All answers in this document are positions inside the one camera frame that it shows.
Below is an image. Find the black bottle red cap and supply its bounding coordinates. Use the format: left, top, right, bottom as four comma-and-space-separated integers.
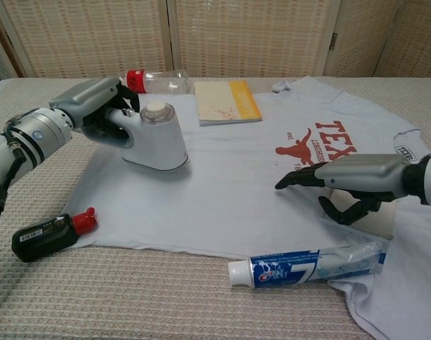
11, 207, 99, 264

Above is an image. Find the clear bottle red label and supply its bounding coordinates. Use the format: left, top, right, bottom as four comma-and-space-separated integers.
125, 69, 191, 95

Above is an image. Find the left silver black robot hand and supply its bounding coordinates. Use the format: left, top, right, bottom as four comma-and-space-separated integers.
48, 76, 141, 141

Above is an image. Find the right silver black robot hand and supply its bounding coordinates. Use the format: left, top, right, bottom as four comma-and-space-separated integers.
274, 154, 420, 227

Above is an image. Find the light blue Texas t-shirt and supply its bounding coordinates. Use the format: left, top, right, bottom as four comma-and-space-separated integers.
64, 76, 431, 340

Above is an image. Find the cream yellow paperback book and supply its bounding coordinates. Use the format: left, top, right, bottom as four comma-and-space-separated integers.
194, 79, 263, 127

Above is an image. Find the woven folding screen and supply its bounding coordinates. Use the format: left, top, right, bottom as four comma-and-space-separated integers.
0, 0, 431, 79

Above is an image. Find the blue white toothpaste tube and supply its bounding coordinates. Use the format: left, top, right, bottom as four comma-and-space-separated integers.
228, 242, 386, 287

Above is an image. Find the white handheld steam iron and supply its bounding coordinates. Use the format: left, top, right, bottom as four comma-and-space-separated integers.
82, 101, 192, 172

